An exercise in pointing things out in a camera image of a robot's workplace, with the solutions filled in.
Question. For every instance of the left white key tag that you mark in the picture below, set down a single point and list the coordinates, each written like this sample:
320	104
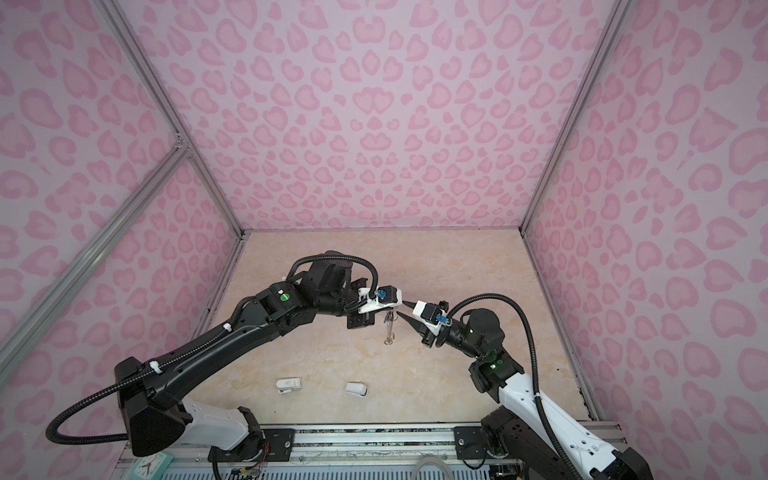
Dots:
289	385

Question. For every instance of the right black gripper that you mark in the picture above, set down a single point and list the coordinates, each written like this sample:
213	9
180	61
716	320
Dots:
424	334

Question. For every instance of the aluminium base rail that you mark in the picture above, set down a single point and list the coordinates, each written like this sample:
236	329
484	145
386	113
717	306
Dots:
368	451

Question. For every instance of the right white key tag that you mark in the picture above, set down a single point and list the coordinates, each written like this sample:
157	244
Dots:
356	388

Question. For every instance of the white key tag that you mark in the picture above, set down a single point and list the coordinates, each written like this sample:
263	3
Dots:
289	385
356	388

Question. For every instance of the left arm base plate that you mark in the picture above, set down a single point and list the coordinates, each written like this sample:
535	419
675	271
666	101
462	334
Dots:
263	445

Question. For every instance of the small green clock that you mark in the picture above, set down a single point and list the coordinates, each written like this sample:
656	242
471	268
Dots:
151	467

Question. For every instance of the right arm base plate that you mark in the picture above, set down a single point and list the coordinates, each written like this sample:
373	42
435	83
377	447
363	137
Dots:
473	443

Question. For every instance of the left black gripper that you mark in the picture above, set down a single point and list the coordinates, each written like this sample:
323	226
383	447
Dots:
365	319

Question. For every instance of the silver carabiner keyring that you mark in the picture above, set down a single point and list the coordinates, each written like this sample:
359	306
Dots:
389	320

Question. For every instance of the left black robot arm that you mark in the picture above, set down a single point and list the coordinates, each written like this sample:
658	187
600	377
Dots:
154	405

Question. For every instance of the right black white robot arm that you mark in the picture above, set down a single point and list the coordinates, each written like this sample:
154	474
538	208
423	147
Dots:
527	425

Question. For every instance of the diagonal aluminium frame bar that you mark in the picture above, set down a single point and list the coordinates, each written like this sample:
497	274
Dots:
39	319

